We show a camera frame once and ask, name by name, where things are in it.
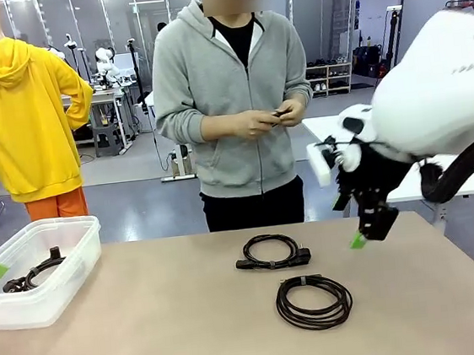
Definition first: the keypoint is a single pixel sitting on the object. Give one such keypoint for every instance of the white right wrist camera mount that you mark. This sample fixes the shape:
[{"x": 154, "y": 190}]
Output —
[{"x": 320, "y": 168}]

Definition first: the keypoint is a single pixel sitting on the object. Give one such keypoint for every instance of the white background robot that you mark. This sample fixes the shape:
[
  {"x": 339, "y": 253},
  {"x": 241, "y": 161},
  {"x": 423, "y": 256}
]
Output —
[{"x": 103, "y": 58}]

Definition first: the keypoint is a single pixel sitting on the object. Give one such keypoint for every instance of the black light stand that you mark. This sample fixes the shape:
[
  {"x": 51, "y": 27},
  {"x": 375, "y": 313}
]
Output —
[{"x": 393, "y": 34}]

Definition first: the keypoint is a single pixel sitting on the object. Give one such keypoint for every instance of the black camera tripod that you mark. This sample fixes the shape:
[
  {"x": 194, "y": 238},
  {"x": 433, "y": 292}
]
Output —
[
  {"x": 70, "y": 44},
  {"x": 138, "y": 77}
]

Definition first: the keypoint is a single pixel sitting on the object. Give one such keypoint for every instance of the person's right forearm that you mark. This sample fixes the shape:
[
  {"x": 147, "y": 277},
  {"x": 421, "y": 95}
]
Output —
[{"x": 219, "y": 126}]

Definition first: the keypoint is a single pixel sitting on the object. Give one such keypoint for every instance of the white standing desk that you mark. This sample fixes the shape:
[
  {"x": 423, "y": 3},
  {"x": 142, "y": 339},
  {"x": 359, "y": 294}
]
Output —
[{"x": 181, "y": 162}]

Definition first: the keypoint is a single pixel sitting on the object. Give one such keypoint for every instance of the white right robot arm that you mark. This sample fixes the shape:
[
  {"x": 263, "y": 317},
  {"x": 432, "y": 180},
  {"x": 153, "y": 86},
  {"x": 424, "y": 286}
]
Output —
[{"x": 436, "y": 93}]

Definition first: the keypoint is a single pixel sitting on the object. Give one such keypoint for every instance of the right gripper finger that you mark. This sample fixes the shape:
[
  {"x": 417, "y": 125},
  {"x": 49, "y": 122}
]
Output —
[
  {"x": 341, "y": 200},
  {"x": 375, "y": 220}
]

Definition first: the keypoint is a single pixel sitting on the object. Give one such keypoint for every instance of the background work desk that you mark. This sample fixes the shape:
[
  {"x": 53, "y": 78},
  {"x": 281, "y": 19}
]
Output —
[{"x": 103, "y": 99}]

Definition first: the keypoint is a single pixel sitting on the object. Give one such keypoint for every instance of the grey step stool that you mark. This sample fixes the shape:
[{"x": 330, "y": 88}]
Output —
[{"x": 108, "y": 140}]

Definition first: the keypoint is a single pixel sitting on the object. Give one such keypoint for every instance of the person's right hand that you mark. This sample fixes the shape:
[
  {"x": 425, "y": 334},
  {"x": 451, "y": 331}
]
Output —
[{"x": 257, "y": 125}]

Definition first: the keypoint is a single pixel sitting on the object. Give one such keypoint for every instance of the black bags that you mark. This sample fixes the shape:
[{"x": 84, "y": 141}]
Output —
[{"x": 371, "y": 61}]

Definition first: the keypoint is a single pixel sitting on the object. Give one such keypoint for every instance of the orange shorts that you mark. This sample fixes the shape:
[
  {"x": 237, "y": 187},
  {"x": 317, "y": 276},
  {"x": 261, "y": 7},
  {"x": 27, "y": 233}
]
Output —
[{"x": 57, "y": 205}]

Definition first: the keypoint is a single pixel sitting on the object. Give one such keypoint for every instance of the person's left hand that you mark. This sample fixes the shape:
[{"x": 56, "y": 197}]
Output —
[{"x": 294, "y": 112}]

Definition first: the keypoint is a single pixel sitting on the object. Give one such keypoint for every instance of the yellow hoodie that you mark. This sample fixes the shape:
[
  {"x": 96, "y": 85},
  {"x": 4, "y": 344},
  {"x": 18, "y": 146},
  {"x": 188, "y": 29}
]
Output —
[{"x": 15, "y": 124}]

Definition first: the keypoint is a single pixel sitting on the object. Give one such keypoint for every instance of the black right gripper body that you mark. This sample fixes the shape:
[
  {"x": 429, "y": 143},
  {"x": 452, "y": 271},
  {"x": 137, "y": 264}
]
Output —
[{"x": 368, "y": 176}]

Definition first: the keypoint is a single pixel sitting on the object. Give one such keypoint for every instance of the clothes rack with garments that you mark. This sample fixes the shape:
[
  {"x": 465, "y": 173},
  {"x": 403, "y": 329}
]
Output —
[{"x": 469, "y": 4}]

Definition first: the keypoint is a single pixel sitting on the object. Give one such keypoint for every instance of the person in grey hoodie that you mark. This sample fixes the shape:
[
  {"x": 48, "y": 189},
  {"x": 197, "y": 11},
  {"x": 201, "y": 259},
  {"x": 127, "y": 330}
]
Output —
[{"x": 227, "y": 81}]

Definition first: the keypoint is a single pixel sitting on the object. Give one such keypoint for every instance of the clear plastic storage bin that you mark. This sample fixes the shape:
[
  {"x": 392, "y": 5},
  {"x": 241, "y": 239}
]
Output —
[{"x": 62, "y": 289}]

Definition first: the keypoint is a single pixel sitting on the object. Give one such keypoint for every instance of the wooden shoe rack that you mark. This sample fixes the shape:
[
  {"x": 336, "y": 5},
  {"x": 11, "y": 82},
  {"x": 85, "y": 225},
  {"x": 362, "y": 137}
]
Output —
[{"x": 330, "y": 78}]

